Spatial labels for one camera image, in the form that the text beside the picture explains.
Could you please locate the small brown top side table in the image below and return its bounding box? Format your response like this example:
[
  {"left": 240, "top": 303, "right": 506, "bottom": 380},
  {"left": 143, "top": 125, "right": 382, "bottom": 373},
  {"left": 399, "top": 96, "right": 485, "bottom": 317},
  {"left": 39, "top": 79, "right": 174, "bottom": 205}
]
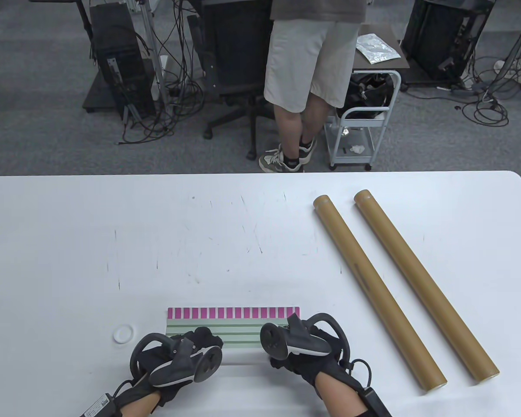
[{"left": 353, "top": 24, "right": 410, "bottom": 70}]

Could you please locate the black headset gear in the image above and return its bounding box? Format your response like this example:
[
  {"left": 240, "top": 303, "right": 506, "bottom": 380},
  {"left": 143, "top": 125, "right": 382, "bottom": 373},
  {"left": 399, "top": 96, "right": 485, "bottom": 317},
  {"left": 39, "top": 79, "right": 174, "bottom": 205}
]
[{"left": 343, "top": 73, "right": 395, "bottom": 119}]

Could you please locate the crumpled silver foil bag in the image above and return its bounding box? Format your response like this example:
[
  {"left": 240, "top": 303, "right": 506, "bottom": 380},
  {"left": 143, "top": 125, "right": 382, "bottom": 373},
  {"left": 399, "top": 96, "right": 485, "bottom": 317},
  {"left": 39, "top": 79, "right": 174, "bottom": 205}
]
[{"left": 357, "top": 33, "right": 402, "bottom": 64}]

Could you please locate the person's left hand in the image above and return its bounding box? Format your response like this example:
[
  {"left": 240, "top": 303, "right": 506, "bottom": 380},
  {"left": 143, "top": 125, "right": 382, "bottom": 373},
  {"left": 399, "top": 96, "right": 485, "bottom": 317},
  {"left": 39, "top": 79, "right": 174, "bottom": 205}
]
[{"left": 137, "top": 327, "right": 223, "bottom": 407}]

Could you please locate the black right wrist pack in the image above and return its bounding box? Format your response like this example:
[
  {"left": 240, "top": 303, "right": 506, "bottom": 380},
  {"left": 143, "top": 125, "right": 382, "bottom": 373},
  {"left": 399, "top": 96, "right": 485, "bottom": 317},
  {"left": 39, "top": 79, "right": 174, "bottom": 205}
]
[{"left": 363, "top": 389, "right": 391, "bottom": 417}]

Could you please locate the person's right hand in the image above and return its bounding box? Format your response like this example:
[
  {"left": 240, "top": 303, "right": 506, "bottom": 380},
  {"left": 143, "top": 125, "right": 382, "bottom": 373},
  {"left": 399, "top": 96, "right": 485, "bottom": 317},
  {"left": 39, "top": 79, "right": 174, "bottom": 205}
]
[{"left": 269, "top": 324, "right": 367, "bottom": 398}]

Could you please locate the green striped mouse pad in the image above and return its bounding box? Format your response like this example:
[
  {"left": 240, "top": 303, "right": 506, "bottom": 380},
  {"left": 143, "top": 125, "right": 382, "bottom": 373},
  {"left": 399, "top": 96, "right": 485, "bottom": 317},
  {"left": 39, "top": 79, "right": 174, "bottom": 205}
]
[{"left": 165, "top": 307, "right": 300, "bottom": 365}]

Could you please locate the grey labelled left wrist pack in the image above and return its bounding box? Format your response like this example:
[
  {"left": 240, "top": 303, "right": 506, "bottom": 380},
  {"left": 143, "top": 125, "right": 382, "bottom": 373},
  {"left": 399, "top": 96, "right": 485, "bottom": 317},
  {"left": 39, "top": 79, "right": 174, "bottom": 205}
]
[{"left": 80, "top": 393, "right": 122, "bottom": 417}]

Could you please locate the white metal utility cart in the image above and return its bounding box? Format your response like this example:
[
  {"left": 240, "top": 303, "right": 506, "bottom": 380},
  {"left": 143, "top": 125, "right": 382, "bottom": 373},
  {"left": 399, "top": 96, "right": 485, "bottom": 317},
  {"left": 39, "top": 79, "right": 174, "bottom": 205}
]
[{"left": 326, "top": 69, "right": 402, "bottom": 171}]

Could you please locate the brown cardboard mailing tube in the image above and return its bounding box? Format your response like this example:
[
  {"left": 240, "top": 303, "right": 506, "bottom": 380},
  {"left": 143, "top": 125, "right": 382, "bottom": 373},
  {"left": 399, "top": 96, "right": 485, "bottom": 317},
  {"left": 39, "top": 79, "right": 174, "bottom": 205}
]
[
  {"left": 354, "top": 189, "right": 501, "bottom": 386},
  {"left": 313, "top": 195, "right": 448, "bottom": 394}
]

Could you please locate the person's left forearm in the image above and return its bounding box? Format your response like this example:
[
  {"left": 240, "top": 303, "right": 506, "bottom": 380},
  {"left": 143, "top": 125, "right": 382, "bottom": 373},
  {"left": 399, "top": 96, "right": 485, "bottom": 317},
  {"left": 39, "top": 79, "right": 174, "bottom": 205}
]
[{"left": 119, "top": 389, "right": 161, "bottom": 417}]

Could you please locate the black coiled floor cable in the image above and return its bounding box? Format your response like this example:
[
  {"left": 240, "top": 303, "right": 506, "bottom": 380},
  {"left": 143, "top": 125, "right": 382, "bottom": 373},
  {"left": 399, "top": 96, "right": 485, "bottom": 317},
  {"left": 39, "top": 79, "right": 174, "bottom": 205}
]
[{"left": 454, "top": 52, "right": 511, "bottom": 127}]

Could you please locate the person's right forearm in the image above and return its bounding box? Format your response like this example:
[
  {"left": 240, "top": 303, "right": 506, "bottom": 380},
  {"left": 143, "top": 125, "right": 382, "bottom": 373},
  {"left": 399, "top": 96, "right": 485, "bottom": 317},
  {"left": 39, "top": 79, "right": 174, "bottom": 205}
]
[{"left": 320, "top": 376, "right": 369, "bottom": 417}]

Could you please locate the black right glove cable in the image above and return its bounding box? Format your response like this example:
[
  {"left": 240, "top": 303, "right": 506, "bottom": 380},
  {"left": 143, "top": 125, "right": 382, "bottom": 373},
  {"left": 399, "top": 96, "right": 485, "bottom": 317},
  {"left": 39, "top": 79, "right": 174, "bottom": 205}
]
[{"left": 347, "top": 358, "right": 372, "bottom": 389}]

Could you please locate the black mesh office chair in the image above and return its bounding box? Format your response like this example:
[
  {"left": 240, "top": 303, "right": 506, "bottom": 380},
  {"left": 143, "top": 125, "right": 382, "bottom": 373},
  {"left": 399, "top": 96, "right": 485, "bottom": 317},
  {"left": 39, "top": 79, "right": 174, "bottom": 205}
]
[{"left": 188, "top": 0, "right": 283, "bottom": 160}]

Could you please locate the black computer rack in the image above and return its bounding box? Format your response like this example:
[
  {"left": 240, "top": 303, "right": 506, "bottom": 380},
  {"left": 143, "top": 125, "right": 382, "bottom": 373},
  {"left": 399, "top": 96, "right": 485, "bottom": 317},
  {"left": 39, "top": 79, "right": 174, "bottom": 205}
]
[{"left": 402, "top": 0, "right": 495, "bottom": 85}]

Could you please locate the black computer tower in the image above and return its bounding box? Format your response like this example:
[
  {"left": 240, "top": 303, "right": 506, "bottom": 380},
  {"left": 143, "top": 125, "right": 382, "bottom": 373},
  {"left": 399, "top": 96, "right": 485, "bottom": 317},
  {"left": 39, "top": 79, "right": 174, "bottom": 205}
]
[{"left": 82, "top": 3, "right": 158, "bottom": 121}]

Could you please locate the black grey hand controller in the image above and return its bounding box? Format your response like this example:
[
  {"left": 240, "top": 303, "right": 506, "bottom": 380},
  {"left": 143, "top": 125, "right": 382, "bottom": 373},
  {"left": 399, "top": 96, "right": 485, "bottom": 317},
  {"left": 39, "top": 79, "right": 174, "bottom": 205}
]
[
  {"left": 260, "top": 313, "right": 350, "bottom": 361},
  {"left": 129, "top": 332, "right": 223, "bottom": 387}
]

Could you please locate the black cable bundle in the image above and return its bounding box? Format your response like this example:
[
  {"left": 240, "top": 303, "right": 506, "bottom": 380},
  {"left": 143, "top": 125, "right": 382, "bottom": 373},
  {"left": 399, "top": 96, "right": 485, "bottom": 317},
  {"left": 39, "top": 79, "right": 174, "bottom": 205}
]
[{"left": 115, "top": 0, "right": 204, "bottom": 145}]

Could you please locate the white plastic tube cap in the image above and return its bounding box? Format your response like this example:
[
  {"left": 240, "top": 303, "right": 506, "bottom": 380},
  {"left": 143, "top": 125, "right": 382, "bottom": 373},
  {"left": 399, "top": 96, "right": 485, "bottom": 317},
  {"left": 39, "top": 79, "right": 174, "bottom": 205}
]
[{"left": 114, "top": 324, "right": 135, "bottom": 345}]

